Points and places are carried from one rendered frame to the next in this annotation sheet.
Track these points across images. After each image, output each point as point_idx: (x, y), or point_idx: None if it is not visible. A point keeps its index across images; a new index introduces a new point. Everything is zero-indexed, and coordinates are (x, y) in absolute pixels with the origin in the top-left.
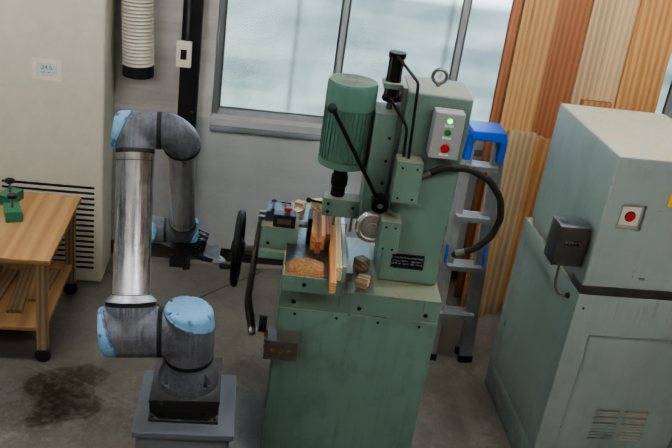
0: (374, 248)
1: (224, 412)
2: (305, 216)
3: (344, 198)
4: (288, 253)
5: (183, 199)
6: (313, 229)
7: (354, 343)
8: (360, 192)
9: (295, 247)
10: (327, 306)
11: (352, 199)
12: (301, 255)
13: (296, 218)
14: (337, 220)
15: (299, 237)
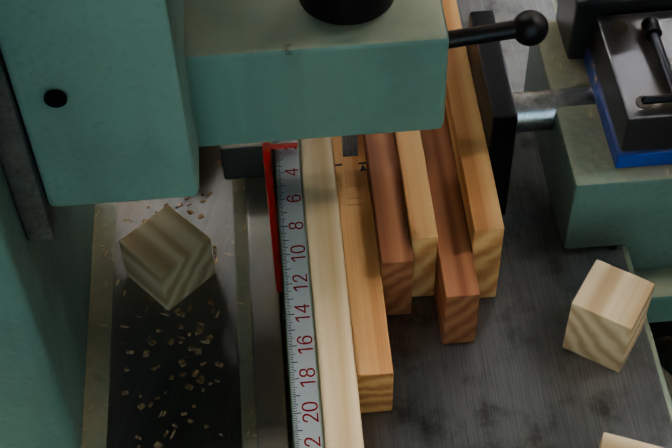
0: (77, 419)
1: None
2: (554, 400)
3: None
4: (542, 7)
5: None
6: (451, 21)
7: None
8: (181, 24)
9: (522, 59)
10: None
11: None
12: (477, 7)
13: (577, 121)
14: (325, 208)
15: (527, 149)
